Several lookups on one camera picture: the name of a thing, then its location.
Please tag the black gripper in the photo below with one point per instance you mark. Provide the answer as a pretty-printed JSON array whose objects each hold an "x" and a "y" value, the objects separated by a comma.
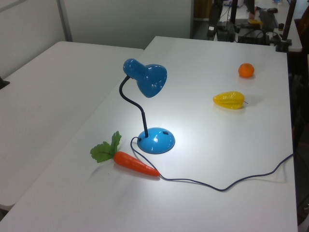
[{"x": 214, "y": 17}]

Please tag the blue gooseneck desk lamp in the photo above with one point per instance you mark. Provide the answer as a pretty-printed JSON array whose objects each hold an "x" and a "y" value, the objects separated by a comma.
[{"x": 152, "y": 79}]

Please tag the black equipment box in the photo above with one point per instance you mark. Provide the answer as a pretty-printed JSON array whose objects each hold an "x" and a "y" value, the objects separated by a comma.
[{"x": 225, "y": 31}]

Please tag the thin black background pole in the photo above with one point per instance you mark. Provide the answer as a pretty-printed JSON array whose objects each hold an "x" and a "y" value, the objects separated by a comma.
[{"x": 233, "y": 10}]

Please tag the yellow object on floor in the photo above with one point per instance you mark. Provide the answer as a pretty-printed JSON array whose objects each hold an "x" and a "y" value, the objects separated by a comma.
[{"x": 255, "y": 21}]

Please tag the orange toy tangerine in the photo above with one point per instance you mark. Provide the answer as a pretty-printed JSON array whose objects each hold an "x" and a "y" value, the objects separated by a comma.
[{"x": 246, "y": 70}]

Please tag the dark keyboard-like panel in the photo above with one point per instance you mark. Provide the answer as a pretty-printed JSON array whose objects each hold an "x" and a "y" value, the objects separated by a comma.
[{"x": 268, "y": 18}]

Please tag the yellow toy starfruit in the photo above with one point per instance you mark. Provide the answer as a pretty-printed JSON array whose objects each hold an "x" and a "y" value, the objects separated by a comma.
[{"x": 229, "y": 100}]

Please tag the small red black canister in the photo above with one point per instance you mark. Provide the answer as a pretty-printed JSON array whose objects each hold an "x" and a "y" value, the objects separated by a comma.
[{"x": 281, "y": 26}]

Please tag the black pole table clamp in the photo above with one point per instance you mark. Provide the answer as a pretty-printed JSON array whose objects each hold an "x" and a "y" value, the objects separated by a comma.
[{"x": 284, "y": 46}]

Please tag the brown chair back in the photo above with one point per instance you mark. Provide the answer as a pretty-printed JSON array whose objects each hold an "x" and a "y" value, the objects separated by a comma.
[{"x": 303, "y": 29}]

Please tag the orange toy carrot green leaves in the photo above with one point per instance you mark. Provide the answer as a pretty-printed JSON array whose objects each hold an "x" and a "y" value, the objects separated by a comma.
[{"x": 130, "y": 162}]

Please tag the black clamp on table edge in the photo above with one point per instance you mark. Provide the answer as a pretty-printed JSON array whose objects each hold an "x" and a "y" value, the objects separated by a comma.
[{"x": 3, "y": 83}]

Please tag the black camera stand pole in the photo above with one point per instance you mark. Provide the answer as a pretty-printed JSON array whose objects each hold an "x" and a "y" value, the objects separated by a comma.
[{"x": 289, "y": 19}]

